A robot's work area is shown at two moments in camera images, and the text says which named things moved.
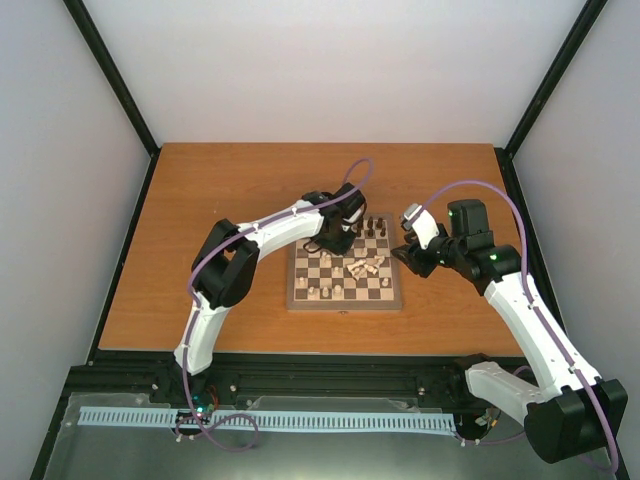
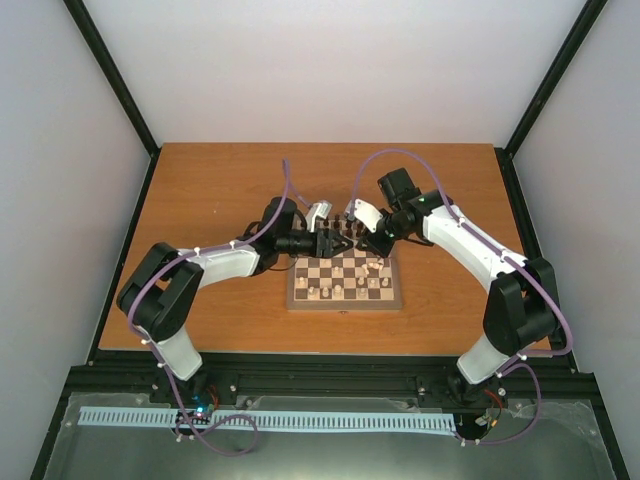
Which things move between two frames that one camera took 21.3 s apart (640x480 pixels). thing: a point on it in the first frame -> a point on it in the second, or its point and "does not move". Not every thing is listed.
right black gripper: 415,258 -> 373,245
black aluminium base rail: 155,380 does not move
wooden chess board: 366,278 does not move
